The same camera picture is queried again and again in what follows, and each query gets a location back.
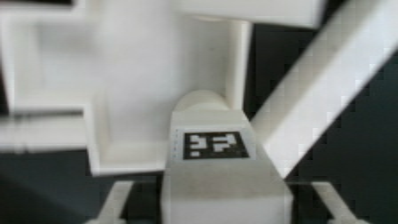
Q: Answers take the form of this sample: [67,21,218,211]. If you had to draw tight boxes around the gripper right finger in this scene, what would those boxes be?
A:
[310,182,367,224]

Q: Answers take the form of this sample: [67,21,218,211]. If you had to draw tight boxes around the white U-shaped fence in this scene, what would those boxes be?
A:
[252,0,398,175]

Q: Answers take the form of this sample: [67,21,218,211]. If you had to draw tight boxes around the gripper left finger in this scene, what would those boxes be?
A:
[86,181,132,224]

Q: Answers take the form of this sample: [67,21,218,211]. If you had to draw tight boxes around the white chair seat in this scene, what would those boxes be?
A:
[0,0,324,175]

